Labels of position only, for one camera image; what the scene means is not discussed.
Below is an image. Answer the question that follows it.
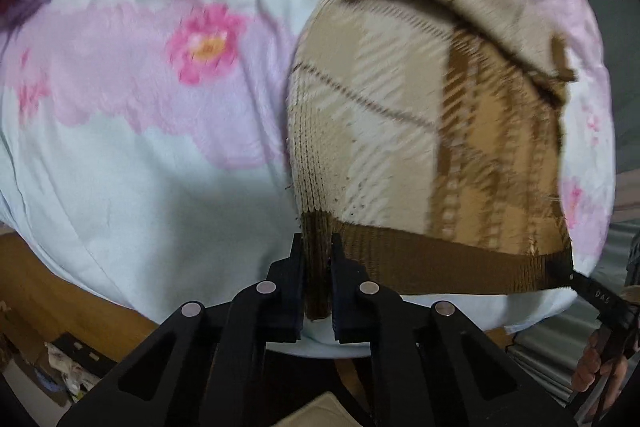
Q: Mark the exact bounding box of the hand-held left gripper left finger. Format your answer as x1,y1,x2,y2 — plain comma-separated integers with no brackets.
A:
55,233,306,427

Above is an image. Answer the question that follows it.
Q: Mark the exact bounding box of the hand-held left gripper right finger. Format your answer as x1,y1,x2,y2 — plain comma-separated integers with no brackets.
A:
329,234,577,427

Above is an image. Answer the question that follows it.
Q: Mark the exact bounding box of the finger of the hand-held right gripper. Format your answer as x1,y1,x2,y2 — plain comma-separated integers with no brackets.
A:
549,261,640,348

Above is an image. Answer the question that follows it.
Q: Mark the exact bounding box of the brown plaid knitted sweater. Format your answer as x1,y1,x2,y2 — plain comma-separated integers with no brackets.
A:
286,0,581,322

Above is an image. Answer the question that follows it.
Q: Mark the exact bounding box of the person's right hand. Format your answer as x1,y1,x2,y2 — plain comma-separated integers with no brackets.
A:
571,326,632,404

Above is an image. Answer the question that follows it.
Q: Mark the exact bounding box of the beige cloth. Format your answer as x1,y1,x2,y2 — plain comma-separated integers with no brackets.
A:
272,391,362,427

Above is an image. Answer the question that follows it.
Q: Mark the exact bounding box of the pink floral bed sheet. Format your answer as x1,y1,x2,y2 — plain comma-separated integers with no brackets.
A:
0,0,617,360

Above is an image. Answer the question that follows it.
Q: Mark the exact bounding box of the crumpled printed paper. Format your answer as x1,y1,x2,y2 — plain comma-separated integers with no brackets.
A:
42,341,102,404

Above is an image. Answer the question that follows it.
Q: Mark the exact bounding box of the wooden bed frame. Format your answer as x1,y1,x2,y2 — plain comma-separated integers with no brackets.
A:
0,231,163,360

